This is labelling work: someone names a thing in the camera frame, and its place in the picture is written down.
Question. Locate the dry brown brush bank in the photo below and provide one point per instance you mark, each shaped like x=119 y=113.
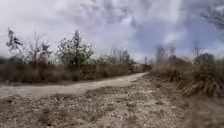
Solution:
x=196 y=78

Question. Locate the pale dirt path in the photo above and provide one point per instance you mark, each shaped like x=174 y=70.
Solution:
x=71 y=88

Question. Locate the bare tree branches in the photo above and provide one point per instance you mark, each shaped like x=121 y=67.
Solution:
x=215 y=16

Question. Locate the dry brown brush strip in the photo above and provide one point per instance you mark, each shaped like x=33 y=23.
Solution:
x=50 y=72

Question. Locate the dry gravelly ground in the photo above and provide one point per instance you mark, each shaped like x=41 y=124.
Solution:
x=120 y=106

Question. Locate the thin bare tree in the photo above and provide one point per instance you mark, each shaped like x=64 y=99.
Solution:
x=20 y=46

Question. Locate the green leafy tree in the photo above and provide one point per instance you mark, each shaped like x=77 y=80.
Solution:
x=74 y=50

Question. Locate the row of distant trees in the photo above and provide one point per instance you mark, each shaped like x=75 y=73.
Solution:
x=120 y=56

